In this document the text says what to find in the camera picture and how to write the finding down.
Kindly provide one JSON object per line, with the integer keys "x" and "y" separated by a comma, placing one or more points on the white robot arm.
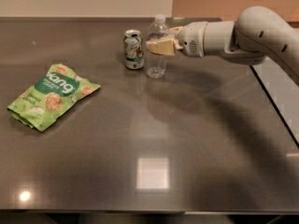
{"x": 258, "y": 32}

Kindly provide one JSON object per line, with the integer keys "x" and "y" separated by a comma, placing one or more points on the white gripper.
{"x": 192, "y": 38}

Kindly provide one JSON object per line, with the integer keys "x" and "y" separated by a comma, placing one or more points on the green rice chips bag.
{"x": 43, "y": 103}

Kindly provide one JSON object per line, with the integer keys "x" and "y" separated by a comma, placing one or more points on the green white 7up can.
{"x": 133, "y": 49}

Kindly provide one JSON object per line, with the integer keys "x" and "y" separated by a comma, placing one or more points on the clear plastic water bottle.
{"x": 156, "y": 64}

